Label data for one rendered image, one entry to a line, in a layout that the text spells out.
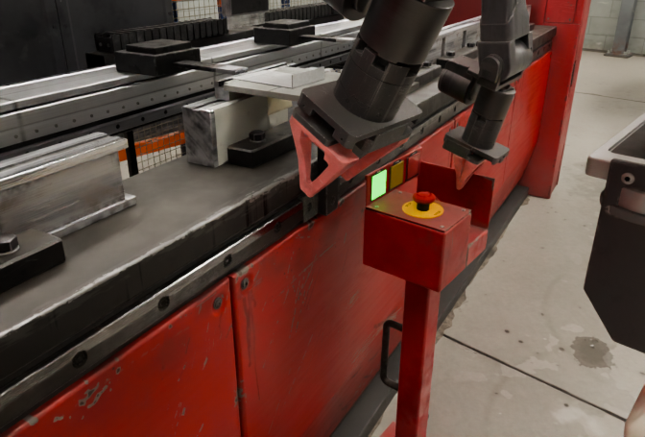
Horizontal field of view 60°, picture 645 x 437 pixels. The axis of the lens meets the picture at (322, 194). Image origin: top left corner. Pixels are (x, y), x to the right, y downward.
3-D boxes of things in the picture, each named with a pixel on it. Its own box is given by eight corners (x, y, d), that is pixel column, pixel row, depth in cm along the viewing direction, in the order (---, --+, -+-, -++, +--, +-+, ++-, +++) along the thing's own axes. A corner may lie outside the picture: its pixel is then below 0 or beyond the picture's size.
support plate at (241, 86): (370, 112, 78) (370, 106, 77) (223, 90, 90) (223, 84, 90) (418, 87, 92) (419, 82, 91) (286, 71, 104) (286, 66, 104)
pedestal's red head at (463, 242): (439, 294, 95) (448, 197, 88) (361, 264, 104) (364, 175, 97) (486, 249, 110) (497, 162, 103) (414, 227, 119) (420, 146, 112)
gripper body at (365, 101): (292, 107, 46) (322, 28, 42) (366, 86, 54) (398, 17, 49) (346, 156, 44) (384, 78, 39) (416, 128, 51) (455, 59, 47)
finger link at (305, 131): (265, 176, 52) (297, 93, 46) (316, 157, 57) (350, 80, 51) (314, 225, 49) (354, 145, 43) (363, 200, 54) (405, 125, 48)
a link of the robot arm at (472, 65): (501, 60, 85) (532, 46, 90) (441, 35, 91) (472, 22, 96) (482, 127, 93) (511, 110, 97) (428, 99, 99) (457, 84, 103)
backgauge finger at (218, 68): (220, 86, 95) (218, 57, 93) (115, 71, 107) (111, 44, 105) (262, 74, 105) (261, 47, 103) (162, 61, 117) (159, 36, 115)
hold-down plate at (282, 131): (252, 169, 90) (251, 151, 89) (226, 163, 92) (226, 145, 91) (344, 124, 113) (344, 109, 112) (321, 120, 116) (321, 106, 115)
